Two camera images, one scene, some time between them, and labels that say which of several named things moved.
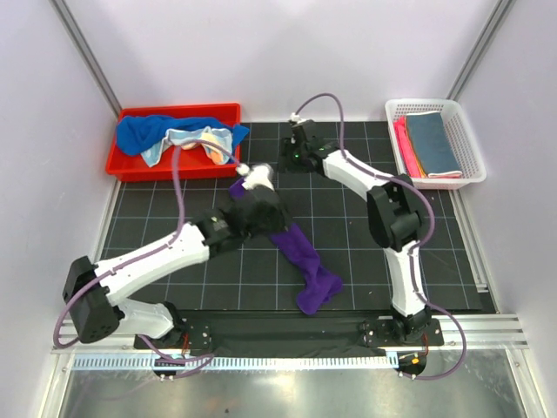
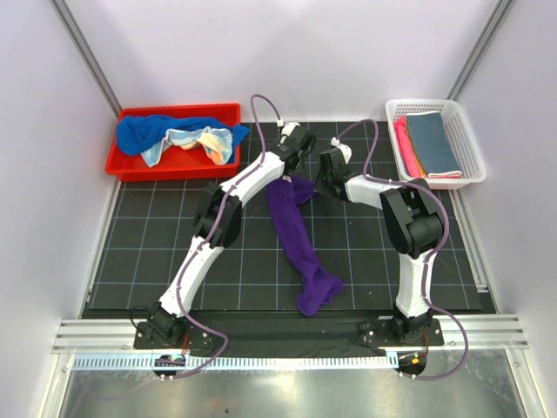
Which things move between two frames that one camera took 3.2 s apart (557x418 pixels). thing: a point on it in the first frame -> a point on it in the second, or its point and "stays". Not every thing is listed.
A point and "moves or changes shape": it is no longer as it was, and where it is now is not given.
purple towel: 320,286 moves or changes shape
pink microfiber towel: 408,154 stays
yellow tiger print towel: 433,151 stays
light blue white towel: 216,143 stays
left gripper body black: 274,222 -> 299,158
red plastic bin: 174,163 stays
